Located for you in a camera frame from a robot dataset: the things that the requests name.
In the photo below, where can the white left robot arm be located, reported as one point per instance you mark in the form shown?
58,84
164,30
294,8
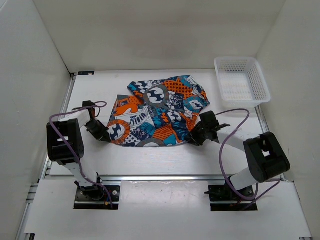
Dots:
65,144

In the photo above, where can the white plastic mesh basket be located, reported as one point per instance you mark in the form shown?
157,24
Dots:
241,82

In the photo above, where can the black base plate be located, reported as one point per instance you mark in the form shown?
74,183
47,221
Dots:
98,201
223,199

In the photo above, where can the white front cover board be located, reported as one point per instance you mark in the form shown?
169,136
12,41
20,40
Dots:
177,210

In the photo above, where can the aluminium table frame rail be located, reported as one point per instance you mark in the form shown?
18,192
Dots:
117,164

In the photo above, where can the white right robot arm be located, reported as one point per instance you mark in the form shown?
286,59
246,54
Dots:
265,157

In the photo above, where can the colourful patterned shorts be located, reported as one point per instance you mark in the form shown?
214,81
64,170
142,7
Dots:
158,113

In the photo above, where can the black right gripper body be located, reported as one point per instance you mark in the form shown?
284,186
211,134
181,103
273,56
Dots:
199,134

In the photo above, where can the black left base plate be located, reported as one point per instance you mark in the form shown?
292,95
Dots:
98,201

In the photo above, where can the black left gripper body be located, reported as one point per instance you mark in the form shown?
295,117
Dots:
97,129

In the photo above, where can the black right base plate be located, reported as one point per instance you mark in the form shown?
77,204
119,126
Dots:
223,199

